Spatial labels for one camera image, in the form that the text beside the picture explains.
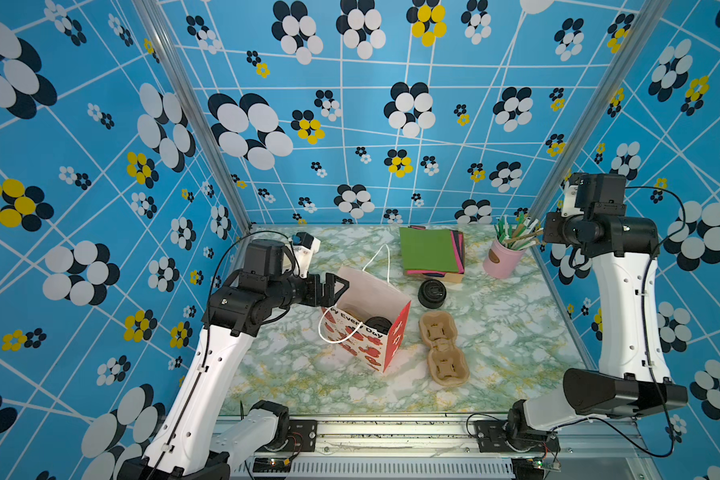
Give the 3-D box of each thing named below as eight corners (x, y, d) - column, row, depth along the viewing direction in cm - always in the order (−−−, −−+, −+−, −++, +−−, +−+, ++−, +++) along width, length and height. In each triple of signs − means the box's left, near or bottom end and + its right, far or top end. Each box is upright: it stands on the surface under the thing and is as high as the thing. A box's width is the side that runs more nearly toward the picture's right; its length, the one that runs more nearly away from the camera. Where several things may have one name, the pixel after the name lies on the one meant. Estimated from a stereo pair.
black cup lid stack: (419, 308, 97) (421, 301, 94) (417, 287, 103) (418, 279, 99) (445, 308, 97) (448, 301, 94) (441, 286, 103) (444, 279, 99)
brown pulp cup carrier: (426, 389, 83) (429, 383, 78) (418, 319, 96) (420, 311, 92) (467, 388, 83) (473, 383, 78) (454, 319, 96) (458, 311, 92)
